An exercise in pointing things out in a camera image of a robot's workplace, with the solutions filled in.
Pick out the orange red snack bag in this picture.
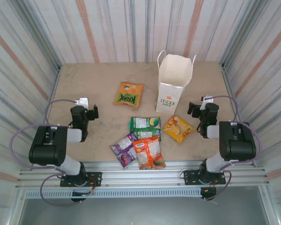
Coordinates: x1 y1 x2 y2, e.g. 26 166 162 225
133 135 167 171

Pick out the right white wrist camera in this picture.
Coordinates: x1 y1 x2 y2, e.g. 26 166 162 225
200 95 215 110

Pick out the yellow chips bag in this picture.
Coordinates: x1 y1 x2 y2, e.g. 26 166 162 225
163 114 197 144

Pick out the purple snack bag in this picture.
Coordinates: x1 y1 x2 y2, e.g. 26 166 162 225
110 132 139 168

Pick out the orange green Krax snack bag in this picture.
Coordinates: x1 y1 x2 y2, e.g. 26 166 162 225
113 81 144 109

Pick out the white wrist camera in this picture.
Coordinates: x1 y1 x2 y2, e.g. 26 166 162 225
200 95 215 110
74 97 89 110

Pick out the white printed paper bag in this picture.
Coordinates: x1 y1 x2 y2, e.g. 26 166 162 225
155 50 197 114

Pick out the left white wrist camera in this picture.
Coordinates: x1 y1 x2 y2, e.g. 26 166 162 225
74 97 89 110

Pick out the slotted grey cable duct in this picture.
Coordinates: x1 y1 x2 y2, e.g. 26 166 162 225
24 188 202 199

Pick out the metal table edge rail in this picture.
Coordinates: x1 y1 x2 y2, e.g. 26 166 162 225
221 62 251 147
42 66 62 125

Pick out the aluminium rail frame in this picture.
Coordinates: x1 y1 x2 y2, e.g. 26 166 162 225
15 160 272 191

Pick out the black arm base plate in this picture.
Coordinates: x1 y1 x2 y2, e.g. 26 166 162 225
182 170 226 186
59 172 103 188

